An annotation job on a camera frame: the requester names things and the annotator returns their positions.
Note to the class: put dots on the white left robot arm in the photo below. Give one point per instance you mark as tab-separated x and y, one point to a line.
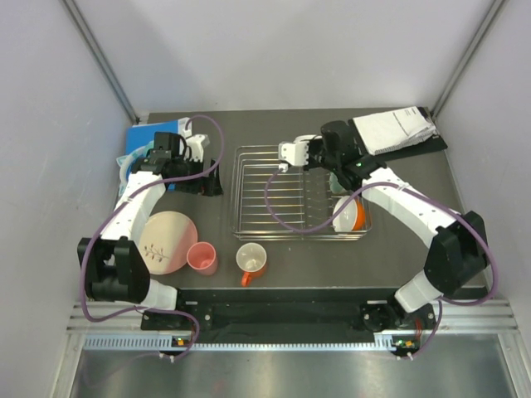
113	261

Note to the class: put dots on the blue book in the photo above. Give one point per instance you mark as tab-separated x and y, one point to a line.
140	138

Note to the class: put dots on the mint green ceramic bowl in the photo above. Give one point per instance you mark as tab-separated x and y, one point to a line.
335	186

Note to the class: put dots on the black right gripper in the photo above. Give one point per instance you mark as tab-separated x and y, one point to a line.
313	144

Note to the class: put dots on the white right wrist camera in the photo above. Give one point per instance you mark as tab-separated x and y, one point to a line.
294	153

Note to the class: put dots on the chrome wire dish rack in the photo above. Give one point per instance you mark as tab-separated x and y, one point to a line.
301	199

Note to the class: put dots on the orange ceramic mug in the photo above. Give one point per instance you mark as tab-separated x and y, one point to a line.
251	258

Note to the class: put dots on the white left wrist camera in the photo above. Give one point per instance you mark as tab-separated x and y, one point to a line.
195	143

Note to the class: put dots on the white paper stack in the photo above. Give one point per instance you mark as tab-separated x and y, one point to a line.
392	130

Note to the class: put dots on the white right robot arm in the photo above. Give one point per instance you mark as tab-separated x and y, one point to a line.
454	254

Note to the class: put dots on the white bowl orange outside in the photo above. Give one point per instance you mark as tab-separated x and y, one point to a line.
352	218

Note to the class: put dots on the grey slotted cable duct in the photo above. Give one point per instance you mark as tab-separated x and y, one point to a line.
171	342

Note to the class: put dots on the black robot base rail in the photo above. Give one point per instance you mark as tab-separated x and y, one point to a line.
310	315

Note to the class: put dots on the pink plate with leaf motif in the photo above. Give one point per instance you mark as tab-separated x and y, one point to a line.
166	240

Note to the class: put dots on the pink plastic cup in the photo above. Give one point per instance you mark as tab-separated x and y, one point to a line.
202	257

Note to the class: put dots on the black clipboard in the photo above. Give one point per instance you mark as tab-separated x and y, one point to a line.
432	145

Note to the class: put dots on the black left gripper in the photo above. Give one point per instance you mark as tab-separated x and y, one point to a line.
207	186

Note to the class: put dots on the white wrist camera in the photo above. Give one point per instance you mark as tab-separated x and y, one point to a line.
195	143
294	153

